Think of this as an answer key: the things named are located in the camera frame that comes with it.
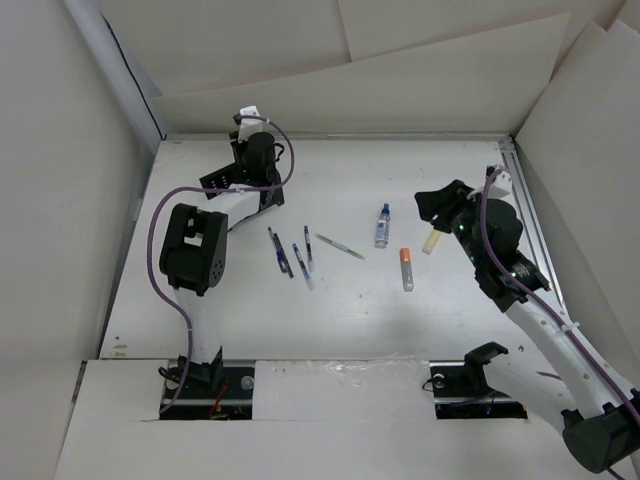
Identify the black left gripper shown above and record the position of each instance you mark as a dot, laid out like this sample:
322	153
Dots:
238	147

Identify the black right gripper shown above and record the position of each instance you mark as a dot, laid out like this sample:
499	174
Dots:
446	200

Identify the yellow highlighter marker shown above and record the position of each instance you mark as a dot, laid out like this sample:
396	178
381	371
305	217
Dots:
431	242

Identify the orange capped glue stick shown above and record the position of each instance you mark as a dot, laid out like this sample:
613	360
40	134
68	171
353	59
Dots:
406	270

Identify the clear blue spray bottle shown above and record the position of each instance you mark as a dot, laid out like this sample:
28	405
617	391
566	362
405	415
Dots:
382	227

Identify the dark blue clip pen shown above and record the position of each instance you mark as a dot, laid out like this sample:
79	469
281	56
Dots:
280	253

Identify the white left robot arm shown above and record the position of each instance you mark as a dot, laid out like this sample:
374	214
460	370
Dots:
193	254

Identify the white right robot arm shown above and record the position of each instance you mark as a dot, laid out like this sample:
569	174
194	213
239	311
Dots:
594	408

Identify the black slotted organizer box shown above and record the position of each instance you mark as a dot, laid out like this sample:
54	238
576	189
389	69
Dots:
242	193

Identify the green thin pen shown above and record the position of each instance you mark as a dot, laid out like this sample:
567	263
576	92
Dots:
339	246

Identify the blue clear gel pen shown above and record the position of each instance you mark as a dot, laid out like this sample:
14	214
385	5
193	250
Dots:
305	272

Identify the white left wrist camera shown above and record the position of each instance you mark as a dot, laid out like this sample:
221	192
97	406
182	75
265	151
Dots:
250	123

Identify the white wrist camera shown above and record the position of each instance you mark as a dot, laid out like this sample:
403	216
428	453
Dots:
501	185
250	123

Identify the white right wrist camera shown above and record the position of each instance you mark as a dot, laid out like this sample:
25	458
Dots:
501	185

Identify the aluminium rail right side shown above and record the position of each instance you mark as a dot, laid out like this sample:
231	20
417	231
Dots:
535	239

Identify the aluminium rail back edge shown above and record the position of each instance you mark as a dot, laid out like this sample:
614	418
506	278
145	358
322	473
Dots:
434	135

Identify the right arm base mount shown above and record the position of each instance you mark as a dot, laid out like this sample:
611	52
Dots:
460	390

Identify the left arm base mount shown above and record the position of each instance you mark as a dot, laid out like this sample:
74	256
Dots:
219	390

